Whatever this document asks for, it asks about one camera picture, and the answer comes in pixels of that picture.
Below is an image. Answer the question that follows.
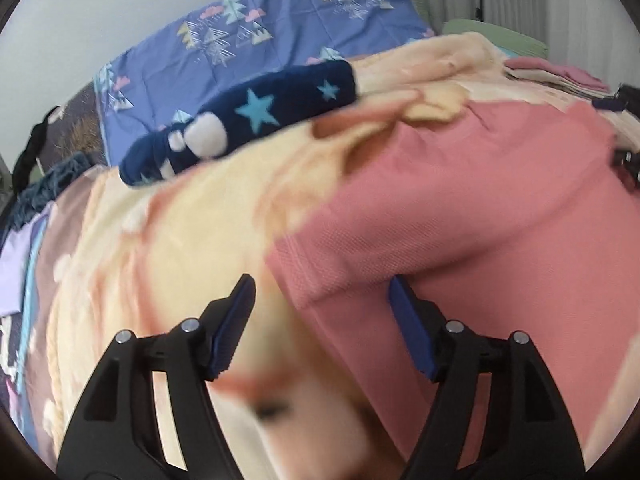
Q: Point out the folded pink clothes stack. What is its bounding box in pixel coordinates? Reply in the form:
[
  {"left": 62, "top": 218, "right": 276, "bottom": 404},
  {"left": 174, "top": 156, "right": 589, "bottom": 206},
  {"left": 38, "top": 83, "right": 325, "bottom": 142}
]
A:
[{"left": 504, "top": 56, "right": 611, "bottom": 93}]

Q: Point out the green pillow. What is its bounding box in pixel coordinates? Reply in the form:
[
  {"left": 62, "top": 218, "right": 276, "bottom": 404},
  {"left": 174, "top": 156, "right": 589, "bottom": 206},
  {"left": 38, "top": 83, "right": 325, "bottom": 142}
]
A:
[{"left": 442, "top": 18, "right": 549, "bottom": 58}]

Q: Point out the black strap bag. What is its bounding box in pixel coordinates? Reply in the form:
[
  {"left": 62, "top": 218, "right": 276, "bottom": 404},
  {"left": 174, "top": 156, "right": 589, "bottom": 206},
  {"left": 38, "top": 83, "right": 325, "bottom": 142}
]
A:
[{"left": 12, "top": 106, "right": 60, "bottom": 196}]

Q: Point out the peach fleece blanket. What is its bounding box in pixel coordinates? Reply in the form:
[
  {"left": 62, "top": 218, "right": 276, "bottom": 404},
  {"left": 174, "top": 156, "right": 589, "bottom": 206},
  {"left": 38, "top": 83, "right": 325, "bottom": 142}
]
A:
[{"left": 24, "top": 31, "right": 640, "bottom": 480}]

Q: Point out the pink knit shirt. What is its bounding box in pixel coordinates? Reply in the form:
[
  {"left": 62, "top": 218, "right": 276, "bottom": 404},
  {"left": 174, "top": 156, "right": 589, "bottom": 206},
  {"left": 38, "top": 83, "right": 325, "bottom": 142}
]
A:
[{"left": 267, "top": 101, "right": 639, "bottom": 464}]

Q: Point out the dark floral pillow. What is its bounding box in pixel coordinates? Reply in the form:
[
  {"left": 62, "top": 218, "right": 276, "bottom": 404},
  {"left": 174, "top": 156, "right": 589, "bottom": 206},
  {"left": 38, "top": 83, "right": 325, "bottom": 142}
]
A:
[{"left": 38, "top": 82, "right": 106, "bottom": 172}]

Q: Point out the lilac printed bed sheet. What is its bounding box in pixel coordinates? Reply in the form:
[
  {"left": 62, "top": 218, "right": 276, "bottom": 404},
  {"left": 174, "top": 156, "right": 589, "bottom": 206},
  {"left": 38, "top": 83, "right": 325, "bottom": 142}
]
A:
[{"left": 1, "top": 203, "right": 53, "bottom": 445}]

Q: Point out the navy star plush blanket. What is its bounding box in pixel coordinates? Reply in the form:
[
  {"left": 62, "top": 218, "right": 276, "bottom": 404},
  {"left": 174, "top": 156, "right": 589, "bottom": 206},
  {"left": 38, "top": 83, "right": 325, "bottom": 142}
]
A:
[{"left": 119, "top": 60, "right": 357, "bottom": 188}]

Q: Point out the teal knitted cloth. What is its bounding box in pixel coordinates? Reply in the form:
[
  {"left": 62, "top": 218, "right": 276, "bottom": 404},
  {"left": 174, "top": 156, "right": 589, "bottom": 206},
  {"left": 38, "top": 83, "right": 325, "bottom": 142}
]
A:
[{"left": 1, "top": 152, "right": 94, "bottom": 244}]

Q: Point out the blue tree print pillow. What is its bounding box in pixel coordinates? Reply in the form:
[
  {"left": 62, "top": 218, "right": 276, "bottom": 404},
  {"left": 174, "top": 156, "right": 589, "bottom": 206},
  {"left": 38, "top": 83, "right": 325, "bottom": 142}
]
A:
[{"left": 94, "top": 0, "right": 434, "bottom": 166}]

